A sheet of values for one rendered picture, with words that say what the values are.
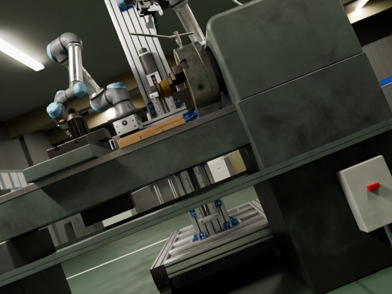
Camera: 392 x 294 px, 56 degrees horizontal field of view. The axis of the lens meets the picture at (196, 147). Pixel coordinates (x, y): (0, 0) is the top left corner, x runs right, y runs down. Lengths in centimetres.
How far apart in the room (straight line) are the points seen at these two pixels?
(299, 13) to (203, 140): 68
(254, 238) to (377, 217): 83
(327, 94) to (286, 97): 17
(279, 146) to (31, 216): 109
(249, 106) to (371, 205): 62
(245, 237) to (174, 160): 82
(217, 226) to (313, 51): 135
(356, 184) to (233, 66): 69
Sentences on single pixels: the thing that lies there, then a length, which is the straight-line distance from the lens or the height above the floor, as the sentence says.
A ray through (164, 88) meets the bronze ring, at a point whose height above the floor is 107.
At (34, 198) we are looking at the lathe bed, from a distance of 172.
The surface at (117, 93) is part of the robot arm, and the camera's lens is 243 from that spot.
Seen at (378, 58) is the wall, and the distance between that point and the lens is 1146.
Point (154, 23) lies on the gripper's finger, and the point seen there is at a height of 140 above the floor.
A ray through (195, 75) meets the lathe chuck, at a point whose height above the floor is 105.
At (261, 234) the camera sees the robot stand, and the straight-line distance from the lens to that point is 222.
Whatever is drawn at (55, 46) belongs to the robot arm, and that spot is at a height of 167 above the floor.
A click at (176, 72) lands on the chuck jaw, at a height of 110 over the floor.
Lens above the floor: 64
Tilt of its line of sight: 4 degrees up
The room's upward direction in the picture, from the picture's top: 22 degrees counter-clockwise
